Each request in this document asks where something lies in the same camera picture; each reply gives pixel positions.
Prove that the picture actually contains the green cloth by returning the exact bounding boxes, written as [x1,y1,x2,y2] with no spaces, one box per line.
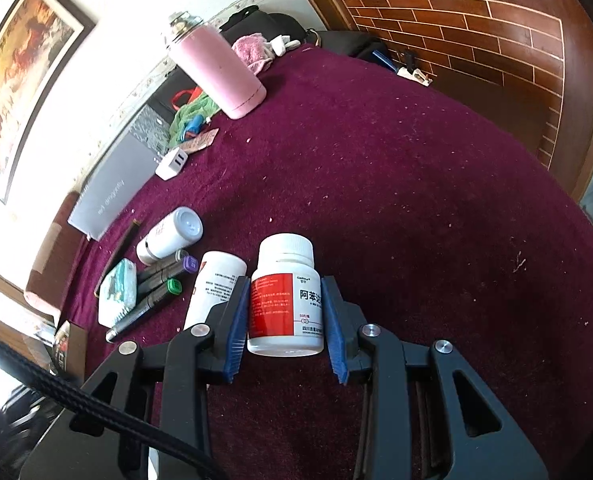
[169,91,222,146]

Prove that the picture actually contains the light blue tissue pack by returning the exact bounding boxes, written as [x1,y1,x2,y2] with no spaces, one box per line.
[98,258,138,327]

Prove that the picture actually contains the black marker purple cap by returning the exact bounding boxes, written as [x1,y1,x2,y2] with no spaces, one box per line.
[137,255,198,292]

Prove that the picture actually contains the wooden brick pattern headboard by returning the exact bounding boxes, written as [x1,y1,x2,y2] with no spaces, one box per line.
[281,0,593,201]

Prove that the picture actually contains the black marker grey cap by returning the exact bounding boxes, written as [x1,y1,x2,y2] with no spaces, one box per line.
[136,249,188,276]

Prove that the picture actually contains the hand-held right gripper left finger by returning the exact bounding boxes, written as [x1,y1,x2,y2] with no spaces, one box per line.
[19,275,251,480]

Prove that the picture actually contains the small blue object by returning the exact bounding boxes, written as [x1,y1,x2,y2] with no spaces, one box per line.
[179,115,204,141]

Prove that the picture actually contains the black pouch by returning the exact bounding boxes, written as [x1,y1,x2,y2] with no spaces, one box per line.
[309,30,392,68]

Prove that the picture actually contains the framed painting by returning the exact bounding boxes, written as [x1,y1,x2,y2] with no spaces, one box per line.
[0,0,98,205]

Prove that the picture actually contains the pink towel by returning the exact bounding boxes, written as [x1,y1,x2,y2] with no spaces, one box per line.
[231,32,276,77]

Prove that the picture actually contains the white pill bottle grey neck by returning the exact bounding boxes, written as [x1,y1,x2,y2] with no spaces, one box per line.
[136,206,204,266]

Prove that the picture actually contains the pink thermos bottle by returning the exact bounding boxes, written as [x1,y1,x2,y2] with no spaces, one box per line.
[162,11,268,121]

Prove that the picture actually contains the black braided cable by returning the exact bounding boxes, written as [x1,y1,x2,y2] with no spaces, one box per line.
[0,324,232,480]

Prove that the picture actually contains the red bag handle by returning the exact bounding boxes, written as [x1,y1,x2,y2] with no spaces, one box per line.
[171,86,204,110]

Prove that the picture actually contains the black marker green cap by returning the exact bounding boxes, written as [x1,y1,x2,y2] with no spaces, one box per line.
[105,278,184,343]

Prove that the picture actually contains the blue pen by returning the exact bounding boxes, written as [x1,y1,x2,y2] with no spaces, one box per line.
[371,50,397,73]

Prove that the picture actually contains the grey rectangular box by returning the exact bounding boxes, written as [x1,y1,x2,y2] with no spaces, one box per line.
[68,105,177,242]

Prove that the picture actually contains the white bottle red text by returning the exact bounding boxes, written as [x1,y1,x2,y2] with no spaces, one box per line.
[183,251,248,333]

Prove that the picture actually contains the white usb charger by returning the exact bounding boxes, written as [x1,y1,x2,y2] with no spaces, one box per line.
[155,148,188,181]

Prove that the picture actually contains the white bottle red label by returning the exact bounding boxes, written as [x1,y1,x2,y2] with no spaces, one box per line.
[246,233,324,358]

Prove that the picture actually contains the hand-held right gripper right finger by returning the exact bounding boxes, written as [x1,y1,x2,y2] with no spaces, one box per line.
[320,275,549,480]

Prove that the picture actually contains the pink patterned sachet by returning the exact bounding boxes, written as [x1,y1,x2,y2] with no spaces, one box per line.
[180,127,220,155]

